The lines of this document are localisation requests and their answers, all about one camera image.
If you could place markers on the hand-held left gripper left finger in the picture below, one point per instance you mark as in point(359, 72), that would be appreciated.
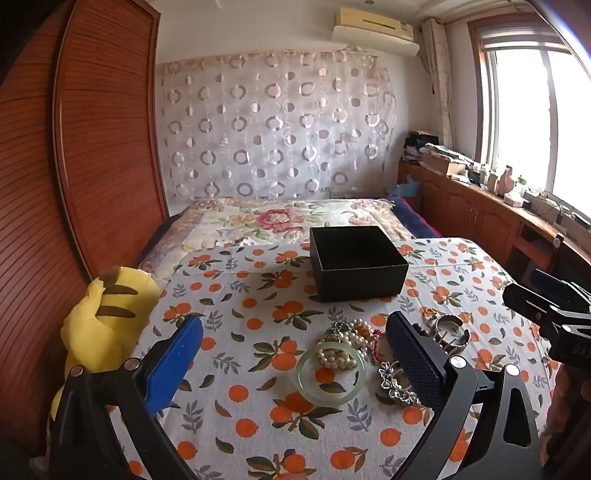
point(175, 364)

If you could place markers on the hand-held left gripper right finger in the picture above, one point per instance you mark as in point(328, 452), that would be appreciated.
point(411, 364)

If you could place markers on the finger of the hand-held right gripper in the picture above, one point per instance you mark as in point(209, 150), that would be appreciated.
point(554, 281)
point(526, 300)

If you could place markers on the black jewelry box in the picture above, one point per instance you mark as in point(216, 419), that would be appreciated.
point(355, 277)

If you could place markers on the pale green jade bangle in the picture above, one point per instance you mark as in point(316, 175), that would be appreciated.
point(304, 383)

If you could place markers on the small white box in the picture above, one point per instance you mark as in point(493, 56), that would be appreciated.
point(513, 199)

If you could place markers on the orange fruit print cloth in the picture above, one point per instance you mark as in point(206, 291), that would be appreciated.
point(258, 323)

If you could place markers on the yellow plush toy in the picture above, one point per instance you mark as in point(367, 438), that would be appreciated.
point(92, 323)

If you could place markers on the pink bottle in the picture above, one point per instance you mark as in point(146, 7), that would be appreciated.
point(505, 180)

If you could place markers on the wooden sideboard cabinet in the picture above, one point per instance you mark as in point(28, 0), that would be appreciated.
point(461, 207)

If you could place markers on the dark blue blanket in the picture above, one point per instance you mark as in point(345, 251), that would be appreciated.
point(411, 219)

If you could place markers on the cardboard box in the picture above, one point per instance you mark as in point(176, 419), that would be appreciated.
point(441, 166)

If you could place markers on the teal plastic bag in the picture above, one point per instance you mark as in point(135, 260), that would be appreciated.
point(406, 189)

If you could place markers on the stack of papers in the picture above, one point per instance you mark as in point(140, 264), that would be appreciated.
point(450, 152)

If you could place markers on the wooden framed window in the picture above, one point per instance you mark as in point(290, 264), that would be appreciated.
point(531, 115)

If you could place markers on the floral bedspread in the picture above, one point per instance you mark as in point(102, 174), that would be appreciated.
point(277, 217)

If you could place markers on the pile of dark clothes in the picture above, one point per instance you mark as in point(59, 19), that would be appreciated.
point(418, 143)

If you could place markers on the beige window curtain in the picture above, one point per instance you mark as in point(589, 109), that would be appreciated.
point(438, 83)

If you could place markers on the circle patterned sheer curtain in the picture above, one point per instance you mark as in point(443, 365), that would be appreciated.
point(277, 129)

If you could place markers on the white air conditioner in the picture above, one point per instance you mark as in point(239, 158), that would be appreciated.
point(374, 25)

